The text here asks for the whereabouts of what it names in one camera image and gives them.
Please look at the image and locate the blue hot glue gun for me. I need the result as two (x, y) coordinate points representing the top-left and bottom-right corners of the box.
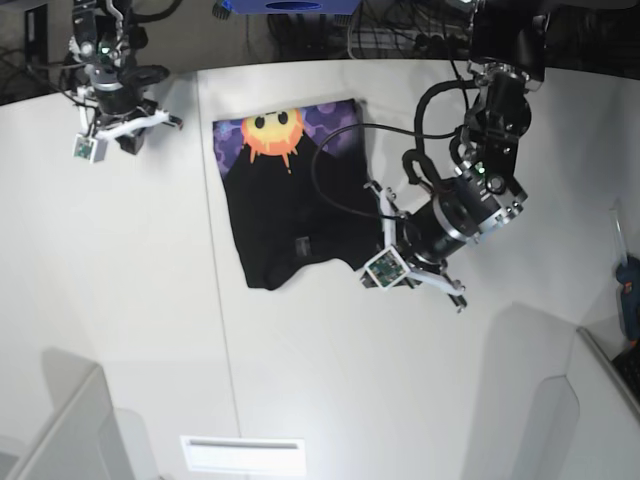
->
(610, 205), (639, 345)

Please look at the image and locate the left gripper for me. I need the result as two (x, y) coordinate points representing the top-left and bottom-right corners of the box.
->
(402, 64), (532, 264)

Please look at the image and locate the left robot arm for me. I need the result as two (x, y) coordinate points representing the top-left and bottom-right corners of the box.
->
(402, 1), (548, 271)

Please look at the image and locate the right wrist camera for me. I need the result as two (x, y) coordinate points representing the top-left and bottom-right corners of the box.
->
(72, 86), (183, 163)

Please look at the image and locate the black T-shirt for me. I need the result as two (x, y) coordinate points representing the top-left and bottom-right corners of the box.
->
(212, 99), (382, 291)

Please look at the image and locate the blue plastic box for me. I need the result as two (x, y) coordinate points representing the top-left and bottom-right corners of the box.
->
(228, 0), (361, 15)

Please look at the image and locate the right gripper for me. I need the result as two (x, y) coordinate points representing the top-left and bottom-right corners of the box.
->
(69, 1), (170, 120)

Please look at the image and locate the black keyboard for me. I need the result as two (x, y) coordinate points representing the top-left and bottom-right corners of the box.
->
(613, 346), (640, 401)

